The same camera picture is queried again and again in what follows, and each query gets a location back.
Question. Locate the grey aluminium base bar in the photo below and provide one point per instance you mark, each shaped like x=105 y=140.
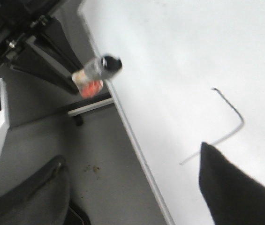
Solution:
x=77 y=110

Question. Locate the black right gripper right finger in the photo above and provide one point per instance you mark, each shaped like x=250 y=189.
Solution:
x=232 y=197

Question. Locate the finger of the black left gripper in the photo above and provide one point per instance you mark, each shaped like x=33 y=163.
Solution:
x=48 y=59

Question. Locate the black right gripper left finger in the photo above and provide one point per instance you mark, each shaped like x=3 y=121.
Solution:
x=42 y=199

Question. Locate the black whiteboard marker with label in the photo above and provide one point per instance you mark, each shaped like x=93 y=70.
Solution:
x=89 y=79

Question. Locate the white whiteboard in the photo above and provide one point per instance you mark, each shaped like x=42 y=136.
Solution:
x=193 y=71

